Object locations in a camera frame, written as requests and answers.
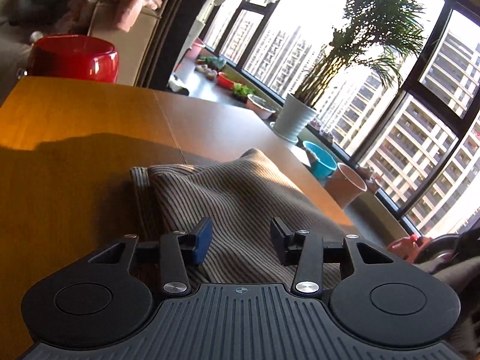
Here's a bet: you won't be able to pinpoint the blue plastic basin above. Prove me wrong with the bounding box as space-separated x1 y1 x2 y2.
303 141 337 180

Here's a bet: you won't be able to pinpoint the green leafy plants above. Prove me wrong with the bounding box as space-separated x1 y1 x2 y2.
232 83 255 102

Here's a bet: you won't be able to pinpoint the pink plastic basin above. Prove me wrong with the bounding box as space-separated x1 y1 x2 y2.
185 38 205 60

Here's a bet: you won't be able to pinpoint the white floor cleaner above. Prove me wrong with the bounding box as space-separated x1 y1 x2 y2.
166 0 224 96

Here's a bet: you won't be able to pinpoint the pink slippers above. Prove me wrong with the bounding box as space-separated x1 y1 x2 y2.
194 64 218 81

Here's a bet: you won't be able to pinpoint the grey neck pillow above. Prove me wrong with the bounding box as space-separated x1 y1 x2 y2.
7 0 66 26

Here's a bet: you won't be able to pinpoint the dark brown curtain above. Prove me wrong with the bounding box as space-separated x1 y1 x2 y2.
136 0 207 90

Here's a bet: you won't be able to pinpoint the pink clothes pile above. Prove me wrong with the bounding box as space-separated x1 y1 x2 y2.
55 0 163 33

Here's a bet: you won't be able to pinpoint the beige sofa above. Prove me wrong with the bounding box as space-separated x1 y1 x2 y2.
1 0 162 99

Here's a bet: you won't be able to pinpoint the pink bucket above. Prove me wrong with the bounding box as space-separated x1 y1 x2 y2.
325 163 367 210

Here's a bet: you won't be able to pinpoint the striped knit sweater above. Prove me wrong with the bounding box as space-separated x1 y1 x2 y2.
130 149 345 288

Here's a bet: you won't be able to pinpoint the light pink basin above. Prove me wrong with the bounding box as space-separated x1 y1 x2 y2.
247 94 277 120

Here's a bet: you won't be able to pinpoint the red plastic basin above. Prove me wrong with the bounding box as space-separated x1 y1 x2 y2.
216 72 236 91

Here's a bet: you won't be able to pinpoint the white plant pot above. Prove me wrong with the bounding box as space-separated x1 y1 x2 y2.
270 94 317 145

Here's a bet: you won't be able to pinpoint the tall palm plant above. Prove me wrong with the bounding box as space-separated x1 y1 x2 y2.
293 0 424 108

